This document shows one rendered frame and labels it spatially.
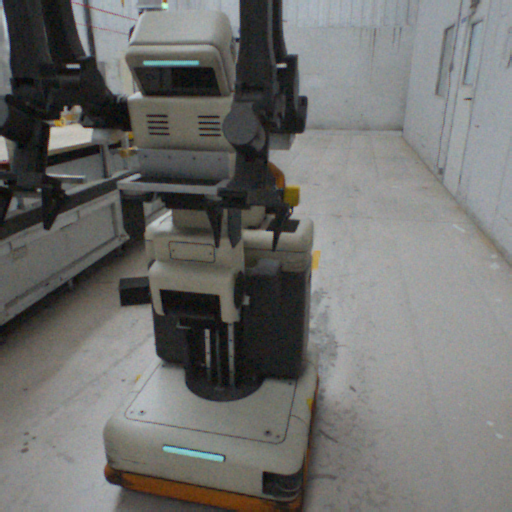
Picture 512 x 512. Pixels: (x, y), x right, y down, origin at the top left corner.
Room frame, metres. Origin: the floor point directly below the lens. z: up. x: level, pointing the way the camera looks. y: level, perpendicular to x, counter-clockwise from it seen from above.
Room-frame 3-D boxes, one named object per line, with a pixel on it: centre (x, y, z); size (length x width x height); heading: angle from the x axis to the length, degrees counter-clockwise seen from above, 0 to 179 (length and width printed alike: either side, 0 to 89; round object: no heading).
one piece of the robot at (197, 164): (1.02, 0.17, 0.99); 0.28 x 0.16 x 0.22; 77
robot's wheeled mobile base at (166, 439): (1.31, 0.10, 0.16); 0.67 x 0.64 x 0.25; 167
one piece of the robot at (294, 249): (1.40, 0.08, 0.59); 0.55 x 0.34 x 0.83; 77
